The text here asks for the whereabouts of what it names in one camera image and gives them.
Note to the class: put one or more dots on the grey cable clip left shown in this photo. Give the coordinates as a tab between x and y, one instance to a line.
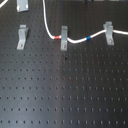
22	33

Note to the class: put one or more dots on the grey cable clip middle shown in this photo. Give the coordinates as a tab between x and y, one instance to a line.
64	36

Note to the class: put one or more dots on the grey cable clip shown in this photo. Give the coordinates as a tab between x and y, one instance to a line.
64	36
22	33
22	5
108	27

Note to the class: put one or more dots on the grey cable clip top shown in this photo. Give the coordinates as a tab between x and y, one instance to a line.
22	5

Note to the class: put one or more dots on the grey cable clip right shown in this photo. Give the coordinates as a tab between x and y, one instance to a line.
108	27

